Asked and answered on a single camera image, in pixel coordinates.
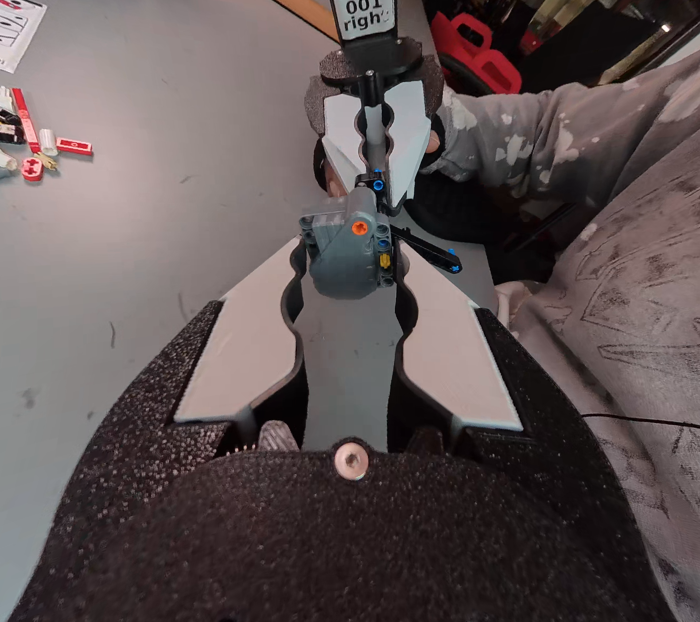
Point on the white sticker sheet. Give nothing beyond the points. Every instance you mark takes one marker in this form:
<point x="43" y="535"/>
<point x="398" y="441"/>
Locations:
<point x="16" y="26"/>

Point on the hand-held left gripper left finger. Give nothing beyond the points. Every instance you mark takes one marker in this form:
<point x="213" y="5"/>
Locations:
<point x="240" y="348"/>

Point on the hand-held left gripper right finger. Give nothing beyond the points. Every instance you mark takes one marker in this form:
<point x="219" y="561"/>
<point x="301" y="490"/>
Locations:
<point x="454" y="359"/>

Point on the person's right forearm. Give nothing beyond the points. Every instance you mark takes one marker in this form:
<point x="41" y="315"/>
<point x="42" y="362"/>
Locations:
<point x="547" y="130"/>

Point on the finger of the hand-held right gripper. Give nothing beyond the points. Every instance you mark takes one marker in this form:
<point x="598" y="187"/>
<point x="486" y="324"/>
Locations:
<point x="339" y="135"/>
<point x="410" y="130"/>

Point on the grey toy motor assembly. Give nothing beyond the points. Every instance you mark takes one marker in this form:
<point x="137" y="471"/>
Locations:
<point x="344" y="261"/>

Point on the pile of mixed toy bricks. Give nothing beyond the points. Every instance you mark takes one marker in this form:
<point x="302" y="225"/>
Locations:
<point x="30" y="130"/>

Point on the person's right hand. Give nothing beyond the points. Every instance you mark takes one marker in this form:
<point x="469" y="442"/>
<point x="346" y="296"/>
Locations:
<point x="334" y="186"/>

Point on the red plastic canister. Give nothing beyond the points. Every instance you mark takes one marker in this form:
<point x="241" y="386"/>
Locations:
<point x="500" y="72"/>
<point x="465" y="31"/>

